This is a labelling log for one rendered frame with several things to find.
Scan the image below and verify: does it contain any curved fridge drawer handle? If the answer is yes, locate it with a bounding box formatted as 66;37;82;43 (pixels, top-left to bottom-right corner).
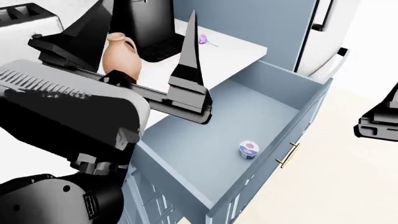
323;47;351;83

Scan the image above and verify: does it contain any blue-grey open drawer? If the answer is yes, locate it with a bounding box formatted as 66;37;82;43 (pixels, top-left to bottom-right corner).
132;60;334;224

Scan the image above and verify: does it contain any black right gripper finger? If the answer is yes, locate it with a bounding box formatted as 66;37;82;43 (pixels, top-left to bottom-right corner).
353;81;398;141

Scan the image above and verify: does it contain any purple lollipop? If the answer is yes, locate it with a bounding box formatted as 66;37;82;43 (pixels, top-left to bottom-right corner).
198;34;219;48

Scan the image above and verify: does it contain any long fridge door handle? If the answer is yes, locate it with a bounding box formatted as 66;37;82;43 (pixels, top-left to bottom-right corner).
311;0;335;32

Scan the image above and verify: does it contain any brass drawer handle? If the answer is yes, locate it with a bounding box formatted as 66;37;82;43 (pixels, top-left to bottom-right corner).
275;141;301;169

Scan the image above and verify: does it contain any black coffee machine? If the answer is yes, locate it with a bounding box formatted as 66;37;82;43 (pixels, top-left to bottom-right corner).
110;0;185;63

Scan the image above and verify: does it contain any white yogurt cup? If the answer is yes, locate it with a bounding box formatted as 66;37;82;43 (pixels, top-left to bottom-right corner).
238;140;261;161

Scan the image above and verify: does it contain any terracotta clay jug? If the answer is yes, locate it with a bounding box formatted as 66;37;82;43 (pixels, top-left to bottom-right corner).
101;32;143;82

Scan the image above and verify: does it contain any silver toaster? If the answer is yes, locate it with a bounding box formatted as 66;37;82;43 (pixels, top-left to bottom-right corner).
0;2;65;43

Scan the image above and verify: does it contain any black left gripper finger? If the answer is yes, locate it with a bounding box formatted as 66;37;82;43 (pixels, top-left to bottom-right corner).
27;0;114;75
168;9;213;125

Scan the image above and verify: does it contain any blue-grey kitchen cabinet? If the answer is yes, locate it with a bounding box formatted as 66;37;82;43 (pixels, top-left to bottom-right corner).
119;162;218;224

